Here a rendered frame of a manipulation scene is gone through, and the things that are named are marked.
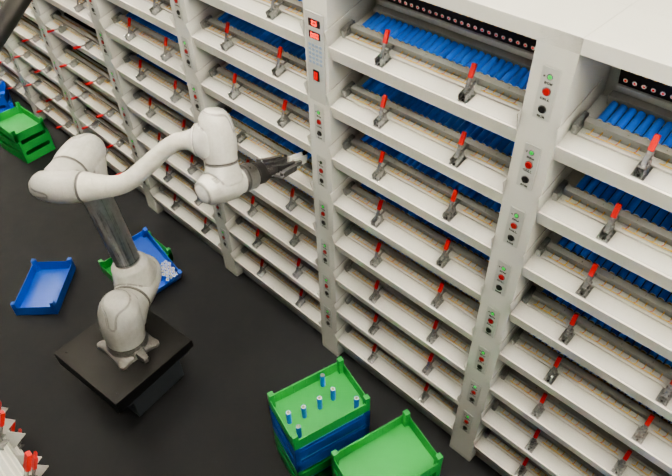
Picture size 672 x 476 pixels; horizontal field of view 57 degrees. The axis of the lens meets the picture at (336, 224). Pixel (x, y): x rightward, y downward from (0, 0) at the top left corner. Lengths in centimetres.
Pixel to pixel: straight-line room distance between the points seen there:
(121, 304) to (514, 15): 171
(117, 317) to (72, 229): 130
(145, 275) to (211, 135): 86
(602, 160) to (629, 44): 25
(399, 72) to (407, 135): 19
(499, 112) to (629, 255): 43
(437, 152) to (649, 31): 60
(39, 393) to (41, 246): 94
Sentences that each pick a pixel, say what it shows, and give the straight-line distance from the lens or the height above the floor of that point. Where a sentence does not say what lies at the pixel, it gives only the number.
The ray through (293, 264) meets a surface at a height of 34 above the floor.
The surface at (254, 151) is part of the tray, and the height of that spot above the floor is 90.
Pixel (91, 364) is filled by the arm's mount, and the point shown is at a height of 26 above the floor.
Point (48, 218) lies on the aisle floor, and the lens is 379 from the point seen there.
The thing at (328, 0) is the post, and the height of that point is 160.
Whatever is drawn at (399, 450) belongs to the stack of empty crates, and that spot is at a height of 32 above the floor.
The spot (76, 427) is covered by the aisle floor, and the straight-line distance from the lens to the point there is 282.
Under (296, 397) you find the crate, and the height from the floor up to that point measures 32.
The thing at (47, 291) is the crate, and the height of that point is 0.
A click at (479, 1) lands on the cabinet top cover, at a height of 173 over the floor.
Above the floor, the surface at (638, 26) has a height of 173.
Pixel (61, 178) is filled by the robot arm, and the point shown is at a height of 108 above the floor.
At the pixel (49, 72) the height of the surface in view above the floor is 52.
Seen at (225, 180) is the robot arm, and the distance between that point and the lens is 189.
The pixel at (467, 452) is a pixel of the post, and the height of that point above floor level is 5.
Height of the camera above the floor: 227
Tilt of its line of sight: 43 degrees down
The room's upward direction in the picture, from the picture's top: 2 degrees counter-clockwise
